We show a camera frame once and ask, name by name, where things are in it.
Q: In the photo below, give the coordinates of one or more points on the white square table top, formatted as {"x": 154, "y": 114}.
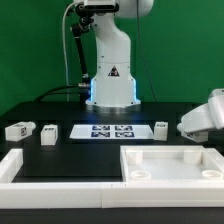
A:
{"x": 170, "y": 163}

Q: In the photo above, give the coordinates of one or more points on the white U-shaped fence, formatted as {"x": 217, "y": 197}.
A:
{"x": 199, "y": 193}

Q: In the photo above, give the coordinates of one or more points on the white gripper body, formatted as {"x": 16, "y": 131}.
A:
{"x": 206, "y": 117}

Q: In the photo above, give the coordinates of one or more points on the white sheet with tags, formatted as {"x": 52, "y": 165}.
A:
{"x": 111, "y": 132}

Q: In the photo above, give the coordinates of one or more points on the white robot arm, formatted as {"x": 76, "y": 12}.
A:
{"x": 113, "y": 88}

